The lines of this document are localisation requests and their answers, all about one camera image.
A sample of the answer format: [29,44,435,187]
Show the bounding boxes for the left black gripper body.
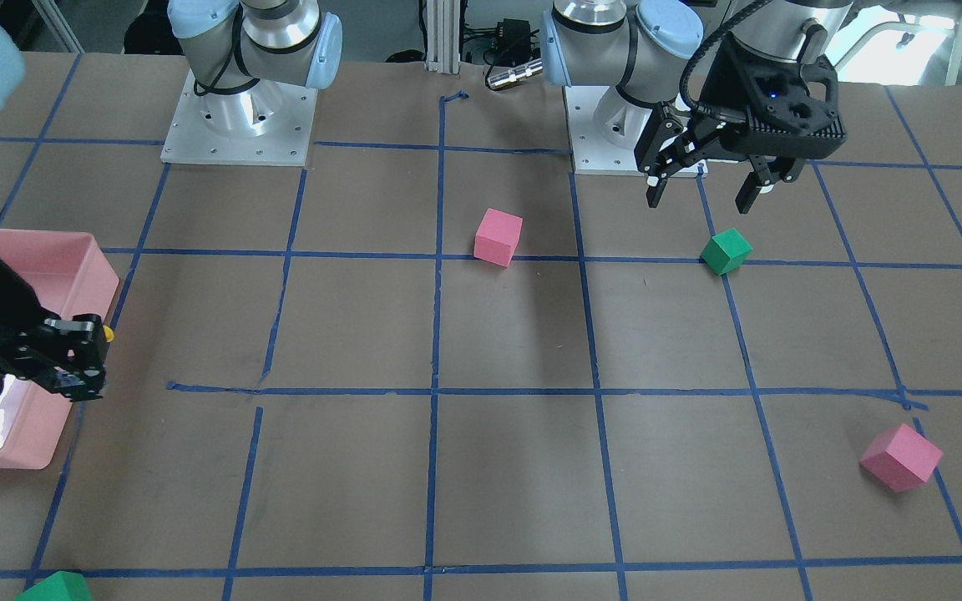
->
[636,102,752,179]

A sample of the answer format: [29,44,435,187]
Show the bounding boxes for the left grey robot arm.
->
[539,1,851,214]

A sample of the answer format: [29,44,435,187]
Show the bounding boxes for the pink plastic bin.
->
[0,229,119,469]

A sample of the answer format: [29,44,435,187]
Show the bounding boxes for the green cube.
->
[15,571,93,601]
[700,228,753,276]

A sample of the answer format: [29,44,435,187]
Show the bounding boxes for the silver metal cylinder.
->
[485,58,544,92]

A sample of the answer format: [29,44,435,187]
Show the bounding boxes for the pink cube bottom centre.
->
[473,208,524,269]

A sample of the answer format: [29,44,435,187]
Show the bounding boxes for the pink cube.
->
[473,208,524,269]
[859,425,944,493]

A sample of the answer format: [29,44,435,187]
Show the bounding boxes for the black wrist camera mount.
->
[700,35,848,159]

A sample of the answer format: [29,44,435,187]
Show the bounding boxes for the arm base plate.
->
[563,85,709,177]
[160,73,318,167]

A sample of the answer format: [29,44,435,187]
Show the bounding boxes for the aluminium profile post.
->
[423,0,462,76]

